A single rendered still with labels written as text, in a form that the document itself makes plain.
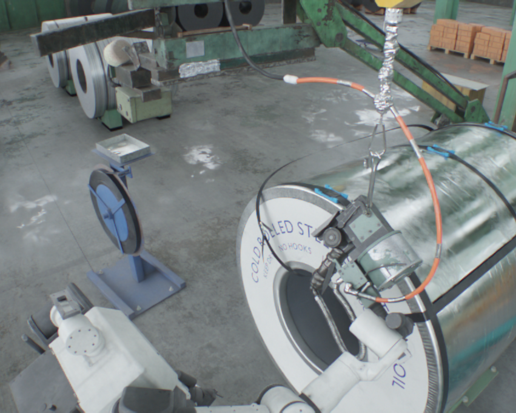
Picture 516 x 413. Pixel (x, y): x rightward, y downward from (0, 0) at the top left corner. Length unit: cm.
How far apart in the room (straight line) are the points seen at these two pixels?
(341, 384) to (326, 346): 115
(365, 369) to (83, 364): 58
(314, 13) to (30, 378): 165
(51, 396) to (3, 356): 212
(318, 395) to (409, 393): 73
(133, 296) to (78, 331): 229
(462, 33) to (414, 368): 1185
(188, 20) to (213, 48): 1171
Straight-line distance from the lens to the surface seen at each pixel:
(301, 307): 205
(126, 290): 318
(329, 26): 195
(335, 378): 90
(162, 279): 321
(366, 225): 116
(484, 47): 1267
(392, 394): 165
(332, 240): 123
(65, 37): 144
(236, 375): 258
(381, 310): 118
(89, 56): 589
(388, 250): 112
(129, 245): 282
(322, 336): 207
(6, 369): 299
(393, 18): 97
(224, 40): 167
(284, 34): 184
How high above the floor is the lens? 208
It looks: 31 degrees down
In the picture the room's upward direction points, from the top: straight up
